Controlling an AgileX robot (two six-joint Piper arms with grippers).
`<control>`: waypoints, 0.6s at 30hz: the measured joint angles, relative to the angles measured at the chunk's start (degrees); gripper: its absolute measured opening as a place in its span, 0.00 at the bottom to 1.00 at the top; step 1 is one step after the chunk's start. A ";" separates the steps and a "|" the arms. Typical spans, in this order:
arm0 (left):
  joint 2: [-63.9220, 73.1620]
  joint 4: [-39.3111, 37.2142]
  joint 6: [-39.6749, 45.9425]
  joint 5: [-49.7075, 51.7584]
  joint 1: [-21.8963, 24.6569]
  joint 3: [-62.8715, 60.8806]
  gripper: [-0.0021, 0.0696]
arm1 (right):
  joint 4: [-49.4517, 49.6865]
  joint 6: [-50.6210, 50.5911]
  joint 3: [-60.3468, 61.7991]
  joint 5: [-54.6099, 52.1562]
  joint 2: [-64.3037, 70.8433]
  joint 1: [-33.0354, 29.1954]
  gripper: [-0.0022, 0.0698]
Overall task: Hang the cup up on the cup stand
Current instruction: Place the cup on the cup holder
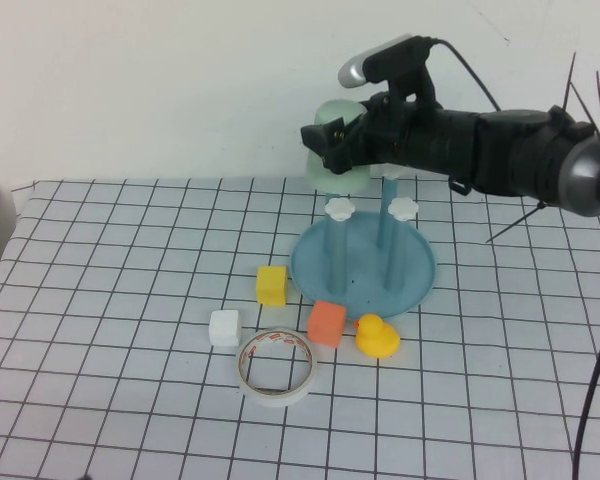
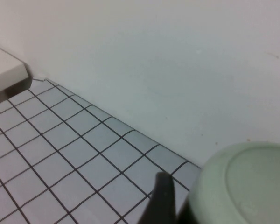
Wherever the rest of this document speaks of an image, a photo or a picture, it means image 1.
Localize white tape roll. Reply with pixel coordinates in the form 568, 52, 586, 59
235, 327, 319, 409

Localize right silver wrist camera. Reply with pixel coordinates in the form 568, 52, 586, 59
337, 33, 439, 97

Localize white foam cube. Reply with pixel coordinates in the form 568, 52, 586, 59
209, 309, 242, 347

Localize yellow foam cube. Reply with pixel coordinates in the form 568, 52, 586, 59
255, 265, 288, 307

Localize yellow rubber duck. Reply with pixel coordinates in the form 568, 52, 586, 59
354, 312, 402, 359

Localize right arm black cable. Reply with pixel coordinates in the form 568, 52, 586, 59
427, 38, 600, 480

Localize blue cup stand white caps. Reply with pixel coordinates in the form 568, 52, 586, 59
288, 168, 437, 320

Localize white black checkered tablecloth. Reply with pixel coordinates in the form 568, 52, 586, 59
0, 172, 600, 480

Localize pale green plastic cup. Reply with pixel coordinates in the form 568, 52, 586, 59
303, 98, 374, 195

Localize orange foam cube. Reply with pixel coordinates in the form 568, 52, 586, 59
306, 300, 347, 349

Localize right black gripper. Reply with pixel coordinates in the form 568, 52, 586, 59
300, 92, 482, 187

